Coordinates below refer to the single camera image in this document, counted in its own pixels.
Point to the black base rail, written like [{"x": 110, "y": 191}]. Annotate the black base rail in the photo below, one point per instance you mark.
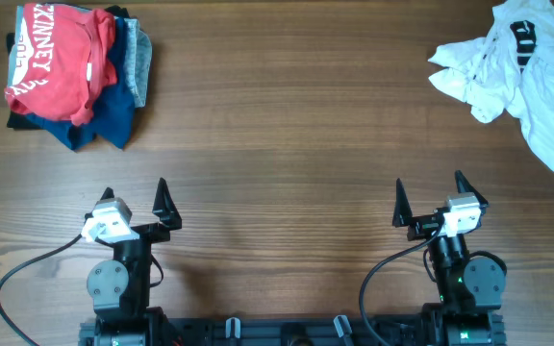
[{"x": 414, "y": 330}]

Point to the black garment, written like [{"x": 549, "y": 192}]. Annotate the black garment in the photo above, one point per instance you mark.
[{"x": 113, "y": 110}]

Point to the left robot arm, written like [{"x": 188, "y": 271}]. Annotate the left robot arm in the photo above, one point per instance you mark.
[{"x": 120, "y": 287}]

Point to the red printed t-shirt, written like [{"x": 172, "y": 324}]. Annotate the red printed t-shirt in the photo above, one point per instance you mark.
[{"x": 60, "y": 61}]

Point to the navy blue garment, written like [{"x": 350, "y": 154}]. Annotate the navy blue garment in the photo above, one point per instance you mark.
[{"x": 76, "y": 142}]

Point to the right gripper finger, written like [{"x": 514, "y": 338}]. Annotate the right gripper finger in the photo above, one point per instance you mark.
[
  {"x": 402, "y": 213},
  {"x": 464, "y": 186}
]

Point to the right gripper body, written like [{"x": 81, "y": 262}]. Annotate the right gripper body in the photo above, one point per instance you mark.
[{"x": 422, "y": 228}]

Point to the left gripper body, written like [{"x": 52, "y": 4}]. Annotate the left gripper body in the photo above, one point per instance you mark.
[{"x": 153, "y": 233}]

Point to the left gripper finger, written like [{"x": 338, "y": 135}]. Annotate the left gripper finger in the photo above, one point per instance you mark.
[
  {"x": 164, "y": 207},
  {"x": 108, "y": 194}
]

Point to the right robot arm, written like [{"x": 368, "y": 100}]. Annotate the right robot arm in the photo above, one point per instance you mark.
[{"x": 470, "y": 284}]

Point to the white t-shirt black print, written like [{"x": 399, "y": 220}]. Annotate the white t-shirt black print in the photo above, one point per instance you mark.
[{"x": 510, "y": 69}]

